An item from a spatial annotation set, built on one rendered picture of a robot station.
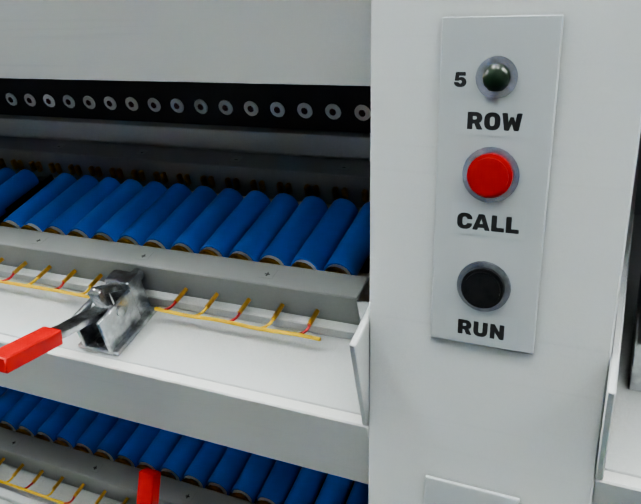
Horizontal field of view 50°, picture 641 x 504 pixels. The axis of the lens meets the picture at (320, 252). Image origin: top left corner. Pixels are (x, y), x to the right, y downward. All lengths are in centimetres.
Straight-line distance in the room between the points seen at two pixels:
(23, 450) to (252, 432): 28
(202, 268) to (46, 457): 25
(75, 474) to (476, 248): 38
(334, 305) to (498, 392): 10
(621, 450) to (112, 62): 28
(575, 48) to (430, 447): 17
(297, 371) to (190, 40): 16
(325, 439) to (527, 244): 14
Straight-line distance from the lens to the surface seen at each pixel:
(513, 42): 25
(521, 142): 25
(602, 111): 25
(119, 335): 39
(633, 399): 33
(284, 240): 40
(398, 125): 26
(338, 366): 34
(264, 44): 29
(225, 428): 37
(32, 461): 59
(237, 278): 37
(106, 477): 55
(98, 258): 42
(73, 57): 35
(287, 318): 36
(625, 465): 31
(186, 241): 42
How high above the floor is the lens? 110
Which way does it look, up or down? 19 degrees down
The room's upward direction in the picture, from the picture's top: 1 degrees counter-clockwise
